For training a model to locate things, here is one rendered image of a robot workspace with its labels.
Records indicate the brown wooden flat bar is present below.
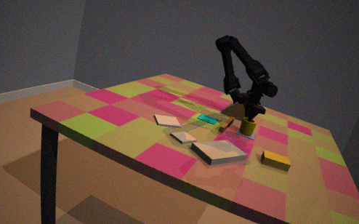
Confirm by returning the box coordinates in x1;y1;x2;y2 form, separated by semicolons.
219;117;235;133

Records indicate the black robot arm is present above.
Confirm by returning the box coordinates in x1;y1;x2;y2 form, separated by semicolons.
216;35;278;104

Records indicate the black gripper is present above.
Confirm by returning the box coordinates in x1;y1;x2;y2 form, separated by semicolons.
243;89;266;122

